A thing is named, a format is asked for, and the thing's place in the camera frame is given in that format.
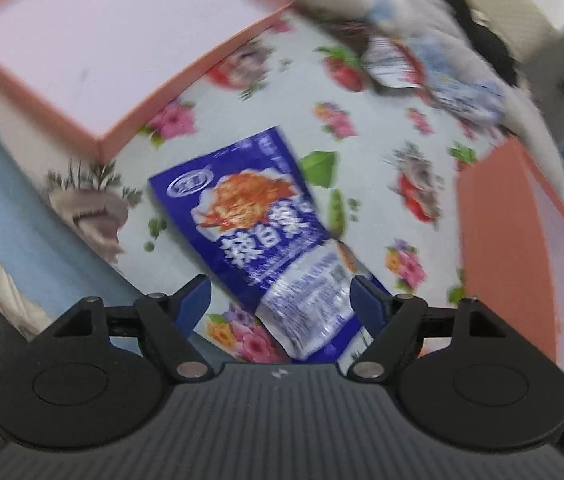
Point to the blue snack packet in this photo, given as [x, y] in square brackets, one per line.
[267, 245]

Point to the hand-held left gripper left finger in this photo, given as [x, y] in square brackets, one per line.
[196, 301]

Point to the crumpled white blue packet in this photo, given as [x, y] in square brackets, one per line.
[466, 87]

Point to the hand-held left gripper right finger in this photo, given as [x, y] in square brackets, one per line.
[365, 300]

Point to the black garment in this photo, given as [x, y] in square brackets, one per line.
[461, 15]

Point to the dark red snack packet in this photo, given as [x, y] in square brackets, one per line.
[386, 57]

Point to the floral printed sheet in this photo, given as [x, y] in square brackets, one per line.
[381, 160]

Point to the grey blanket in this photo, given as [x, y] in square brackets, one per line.
[501, 125]

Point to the grey cabinet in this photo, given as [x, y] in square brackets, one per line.
[561, 25]

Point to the pink box lid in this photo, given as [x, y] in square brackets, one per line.
[102, 45]

